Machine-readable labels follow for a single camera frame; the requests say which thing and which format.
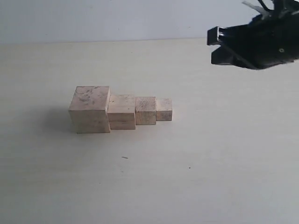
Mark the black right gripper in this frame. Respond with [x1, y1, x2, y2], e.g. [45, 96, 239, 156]
[206, 14, 299, 70]

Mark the smallest wooden cube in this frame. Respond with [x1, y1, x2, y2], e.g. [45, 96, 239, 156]
[157, 98, 172, 121]

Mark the third largest wooden cube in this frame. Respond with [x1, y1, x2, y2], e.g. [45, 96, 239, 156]
[135, 97, 157, 125]

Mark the second largest wooden cube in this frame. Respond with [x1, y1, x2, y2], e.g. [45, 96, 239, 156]
[107, 95, 136, 130]

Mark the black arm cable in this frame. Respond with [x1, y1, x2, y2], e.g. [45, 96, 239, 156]
[256, 0, 274, 12]

